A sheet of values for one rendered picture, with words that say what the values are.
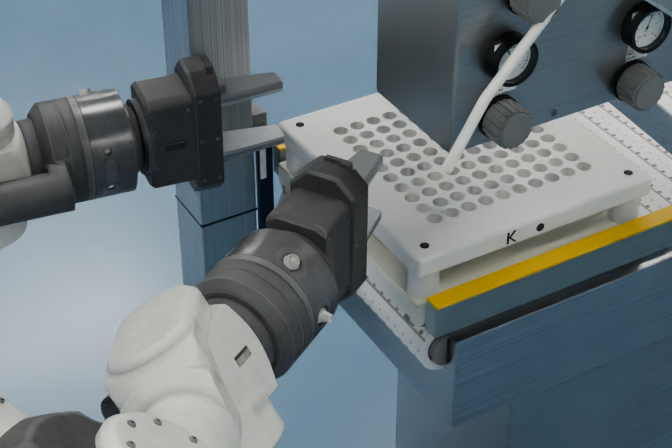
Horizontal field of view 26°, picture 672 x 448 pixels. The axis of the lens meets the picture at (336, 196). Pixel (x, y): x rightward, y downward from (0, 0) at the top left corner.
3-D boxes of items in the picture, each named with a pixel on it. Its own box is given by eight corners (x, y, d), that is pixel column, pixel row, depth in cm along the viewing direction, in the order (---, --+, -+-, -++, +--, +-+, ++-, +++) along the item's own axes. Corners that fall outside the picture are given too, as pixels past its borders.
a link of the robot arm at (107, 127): (191, 29, 125) (53, 54, 121) (226, 83, 117) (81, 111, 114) (198, 152, 132) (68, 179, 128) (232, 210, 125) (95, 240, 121)
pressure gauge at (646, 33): (629, 59, 108) (635, 14, 106) (617, 51, 109) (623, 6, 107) (668, 46, 109) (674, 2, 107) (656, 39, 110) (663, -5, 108)
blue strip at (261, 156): (263, 303, 148) (257, 138, 137) (260, 299, 149) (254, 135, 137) (277, 298, 149) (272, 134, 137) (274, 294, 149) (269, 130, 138)
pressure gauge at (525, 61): (493, 93, 102) (496, 46, 100) (482, 84, 103) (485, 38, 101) (536, 79, 104) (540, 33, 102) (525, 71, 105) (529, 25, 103)
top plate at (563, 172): (418, 281, 119) (418, 261, 118) (276, 139, 136) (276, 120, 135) (651, 195, 129) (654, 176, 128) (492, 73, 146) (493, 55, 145)
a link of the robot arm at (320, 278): (282, 139, 111) (198, 221, 102) (396, 173, 107) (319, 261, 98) (285, 270, 118) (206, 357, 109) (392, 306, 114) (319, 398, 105)
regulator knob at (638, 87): (629, 119, 110) (636, 69, 107) (608, 103, 111) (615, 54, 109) (664, 107, 111) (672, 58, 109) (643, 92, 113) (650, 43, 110)
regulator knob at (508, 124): (496, 158, 104) (500, 104, 102) (476, 141, 106) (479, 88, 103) (534, 144, 106) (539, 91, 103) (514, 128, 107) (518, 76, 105)
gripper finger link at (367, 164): (390, 165, 115) (354, 205, 110) (354, 154, 116) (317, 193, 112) (390, 148, 114) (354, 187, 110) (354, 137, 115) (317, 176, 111)
